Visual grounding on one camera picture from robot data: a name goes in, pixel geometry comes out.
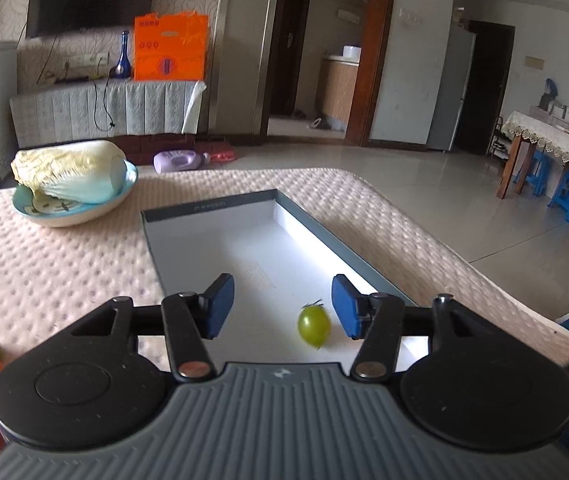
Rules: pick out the grey slippers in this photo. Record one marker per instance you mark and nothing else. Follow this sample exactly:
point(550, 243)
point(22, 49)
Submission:
point(316, 122)

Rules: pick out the wooden kitchen cabinet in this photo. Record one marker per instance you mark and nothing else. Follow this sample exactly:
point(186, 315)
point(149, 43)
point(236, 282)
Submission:
point(337, 92)

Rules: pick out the grey shallow cardboard box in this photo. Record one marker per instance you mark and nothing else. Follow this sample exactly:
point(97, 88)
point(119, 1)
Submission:
point(244, 250)

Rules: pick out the pink slippers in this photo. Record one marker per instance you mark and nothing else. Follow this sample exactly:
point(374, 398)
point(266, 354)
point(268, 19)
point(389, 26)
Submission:
point(222, 155)

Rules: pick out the light blue bowl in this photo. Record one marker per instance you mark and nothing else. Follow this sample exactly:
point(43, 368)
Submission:
point(74, 217)

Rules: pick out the blue glass vase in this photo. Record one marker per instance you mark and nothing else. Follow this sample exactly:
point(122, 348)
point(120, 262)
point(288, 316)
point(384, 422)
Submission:
point(122, 65)

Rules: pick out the napa cabbage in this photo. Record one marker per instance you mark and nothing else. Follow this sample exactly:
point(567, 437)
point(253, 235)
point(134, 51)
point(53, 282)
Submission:
point(74, 170)

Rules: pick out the cloth-covered television cabinet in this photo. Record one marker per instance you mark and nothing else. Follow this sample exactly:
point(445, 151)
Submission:
point(74, 110)

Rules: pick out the metal shoe rack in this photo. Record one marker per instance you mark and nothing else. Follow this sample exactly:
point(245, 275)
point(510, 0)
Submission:
point(497, 137)

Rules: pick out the purple detergent bottle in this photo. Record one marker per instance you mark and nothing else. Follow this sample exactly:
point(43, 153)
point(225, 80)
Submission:
point(177, 161)

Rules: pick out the dark wooden door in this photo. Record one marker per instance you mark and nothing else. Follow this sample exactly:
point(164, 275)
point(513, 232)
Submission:
point(289, 35)

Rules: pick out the orange cardboard box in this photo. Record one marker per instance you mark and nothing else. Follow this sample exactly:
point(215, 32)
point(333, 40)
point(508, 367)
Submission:
point(172, 45)

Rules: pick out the white boxes on table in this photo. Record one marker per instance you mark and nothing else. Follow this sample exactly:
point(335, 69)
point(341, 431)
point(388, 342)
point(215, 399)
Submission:
point(561, 114)

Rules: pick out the white pot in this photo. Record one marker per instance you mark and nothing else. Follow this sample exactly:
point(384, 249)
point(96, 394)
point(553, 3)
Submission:
point(352, 53)

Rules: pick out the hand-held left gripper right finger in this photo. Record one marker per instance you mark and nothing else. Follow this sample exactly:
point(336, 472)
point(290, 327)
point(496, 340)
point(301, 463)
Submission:
point(344, 310)

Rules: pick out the black set-top box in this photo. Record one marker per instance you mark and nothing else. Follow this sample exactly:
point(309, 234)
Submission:
point(70, 79)

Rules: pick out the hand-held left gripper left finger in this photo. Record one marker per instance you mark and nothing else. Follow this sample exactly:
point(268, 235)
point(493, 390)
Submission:
point(220, 305)

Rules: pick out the lace tablecloth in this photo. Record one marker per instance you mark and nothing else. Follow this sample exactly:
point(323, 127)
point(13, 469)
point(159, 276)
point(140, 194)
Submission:
point(554, 140)

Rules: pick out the wooden dining table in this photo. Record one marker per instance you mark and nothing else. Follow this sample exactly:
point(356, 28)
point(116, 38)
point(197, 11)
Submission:
point(509, 165)

